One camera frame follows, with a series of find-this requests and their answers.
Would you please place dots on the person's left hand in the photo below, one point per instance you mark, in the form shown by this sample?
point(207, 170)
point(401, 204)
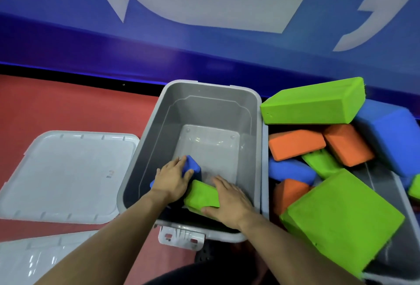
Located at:
point(170, 181)

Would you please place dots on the person's right hand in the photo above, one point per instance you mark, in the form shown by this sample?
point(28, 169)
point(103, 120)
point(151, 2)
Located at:
point(233, 204)

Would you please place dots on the person's right thumb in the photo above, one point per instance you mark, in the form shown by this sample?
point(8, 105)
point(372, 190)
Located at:
point(210, 210)

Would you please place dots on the person's left thumb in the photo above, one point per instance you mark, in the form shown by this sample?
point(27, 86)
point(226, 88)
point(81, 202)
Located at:
point(188, 176)

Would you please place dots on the small blue foam block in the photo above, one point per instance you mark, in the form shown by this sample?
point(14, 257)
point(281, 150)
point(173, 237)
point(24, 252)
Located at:
point(193, 165)

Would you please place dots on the small green foam block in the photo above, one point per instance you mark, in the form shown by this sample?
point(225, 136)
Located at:
point(201, 196)

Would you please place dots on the person's left forearm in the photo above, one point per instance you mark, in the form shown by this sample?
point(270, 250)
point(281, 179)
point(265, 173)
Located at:
point(108, 245)

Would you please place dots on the person's right forearm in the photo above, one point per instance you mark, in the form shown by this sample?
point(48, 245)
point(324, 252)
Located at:
point(295, 255)

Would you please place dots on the empty grey plastic bin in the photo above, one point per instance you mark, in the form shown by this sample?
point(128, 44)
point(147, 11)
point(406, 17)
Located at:
point(210, 114)

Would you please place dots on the orange foam block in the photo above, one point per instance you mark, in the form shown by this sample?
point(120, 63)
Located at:
point(288, 194)
point(295, 143)
point(347, 145)

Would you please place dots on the white plastic bin lid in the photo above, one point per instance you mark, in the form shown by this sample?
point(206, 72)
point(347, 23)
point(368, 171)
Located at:
point(36, 261)
point(69, 176)

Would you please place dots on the large green foam block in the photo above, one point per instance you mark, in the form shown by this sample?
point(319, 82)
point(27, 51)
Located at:
point(344, 222)

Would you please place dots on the long green foam block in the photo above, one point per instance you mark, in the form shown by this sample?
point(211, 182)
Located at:
point(311, 101)

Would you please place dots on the grey bin of foam blocks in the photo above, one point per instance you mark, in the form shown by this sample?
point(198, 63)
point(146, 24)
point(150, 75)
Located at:
point(382, 181)

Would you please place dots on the large blue foam block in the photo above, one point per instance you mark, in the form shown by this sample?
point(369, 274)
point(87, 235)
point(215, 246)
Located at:
point(390, 137)

